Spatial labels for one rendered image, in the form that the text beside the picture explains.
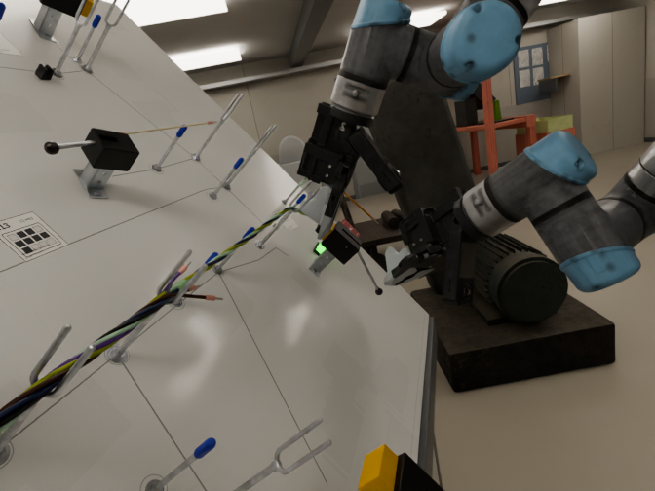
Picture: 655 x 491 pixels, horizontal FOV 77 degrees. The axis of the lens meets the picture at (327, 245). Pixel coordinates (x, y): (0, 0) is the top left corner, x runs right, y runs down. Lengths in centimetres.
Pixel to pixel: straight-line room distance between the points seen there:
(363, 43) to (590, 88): 836
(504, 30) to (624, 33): 886
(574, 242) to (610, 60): 864
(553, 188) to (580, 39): 829
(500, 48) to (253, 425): 47
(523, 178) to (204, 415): 45
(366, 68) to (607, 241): 37
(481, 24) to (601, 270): 30
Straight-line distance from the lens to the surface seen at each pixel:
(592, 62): 894
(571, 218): 56
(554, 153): 56
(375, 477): 43
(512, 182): 57
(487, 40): 50
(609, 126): 919
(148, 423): 41
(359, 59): 62
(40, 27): 85
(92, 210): 54
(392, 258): 71
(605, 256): 57
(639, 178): 66
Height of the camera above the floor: 133
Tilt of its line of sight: 15 degrees down
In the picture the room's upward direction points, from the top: 12 degrees counter-clockwise
